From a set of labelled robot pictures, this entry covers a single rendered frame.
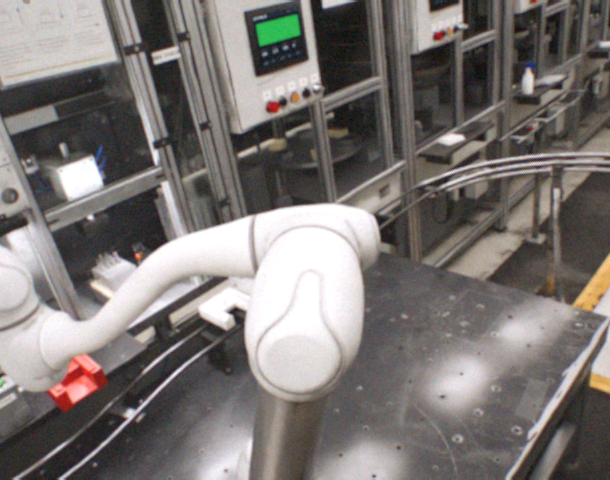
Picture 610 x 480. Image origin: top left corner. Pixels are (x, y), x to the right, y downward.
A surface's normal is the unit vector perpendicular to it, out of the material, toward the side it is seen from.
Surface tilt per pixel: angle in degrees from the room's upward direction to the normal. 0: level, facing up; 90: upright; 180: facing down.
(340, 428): 0
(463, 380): 0
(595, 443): 0
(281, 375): 82
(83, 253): 90
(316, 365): 84
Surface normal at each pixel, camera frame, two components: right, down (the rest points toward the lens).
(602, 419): -0.15, -0.87
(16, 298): 0.76, 0.28
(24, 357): 0.06, 0.45
